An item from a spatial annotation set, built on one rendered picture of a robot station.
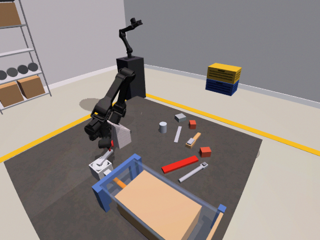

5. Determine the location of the orange-red rectangular block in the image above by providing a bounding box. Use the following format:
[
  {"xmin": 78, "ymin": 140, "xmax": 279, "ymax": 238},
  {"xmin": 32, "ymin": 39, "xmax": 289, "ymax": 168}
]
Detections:
[
  {"xmin": 189, "ymin": 120, "xmax": 197, "ymax": 129},
  {"xmin": 199, "ymin": 147, "xmax": 211, "ymax": 158}
]

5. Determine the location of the red long bar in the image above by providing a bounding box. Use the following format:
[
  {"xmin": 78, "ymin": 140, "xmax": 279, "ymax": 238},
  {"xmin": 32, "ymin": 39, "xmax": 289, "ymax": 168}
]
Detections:
[{"xmin": 161, "ymin": 155, "xmax": 199, "ymax": 174}]

